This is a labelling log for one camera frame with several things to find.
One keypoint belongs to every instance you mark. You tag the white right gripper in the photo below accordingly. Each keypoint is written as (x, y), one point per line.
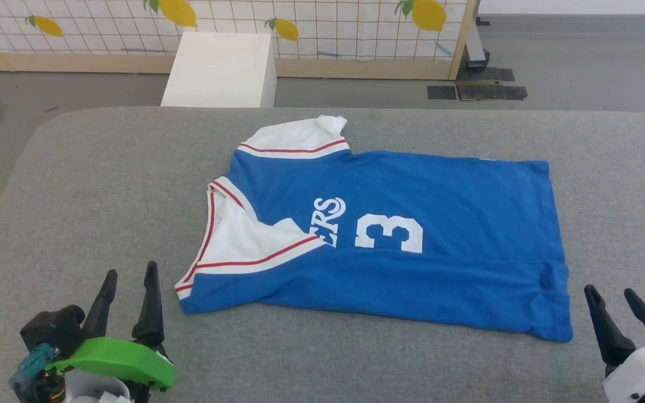
(644, 369)

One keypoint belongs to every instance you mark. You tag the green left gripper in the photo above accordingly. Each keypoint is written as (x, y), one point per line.
(115, 361)

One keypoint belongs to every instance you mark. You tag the blue white basketball jersey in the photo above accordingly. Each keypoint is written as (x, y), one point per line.
(401, 240)

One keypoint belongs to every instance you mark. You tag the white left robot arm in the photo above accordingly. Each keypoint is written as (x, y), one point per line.
(96, 389)

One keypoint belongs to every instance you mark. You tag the grey fabric sofa seat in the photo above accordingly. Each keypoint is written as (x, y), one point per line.
(104, 196)

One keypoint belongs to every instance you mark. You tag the white rectangular box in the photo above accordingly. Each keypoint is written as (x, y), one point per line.
(221, 70)

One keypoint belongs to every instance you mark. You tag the large black floor patch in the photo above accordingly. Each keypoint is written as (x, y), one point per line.
(490, 87)

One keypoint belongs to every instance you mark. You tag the small black floor patch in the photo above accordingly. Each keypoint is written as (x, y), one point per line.
(442, 92)

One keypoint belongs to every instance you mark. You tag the grey metal partition foot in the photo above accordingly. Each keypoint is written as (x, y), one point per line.
(476, 47)

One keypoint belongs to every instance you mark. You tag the lemon print partition screen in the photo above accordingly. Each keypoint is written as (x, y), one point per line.
(328, 33)

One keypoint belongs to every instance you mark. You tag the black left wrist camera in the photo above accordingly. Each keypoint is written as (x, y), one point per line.
(54, 330)

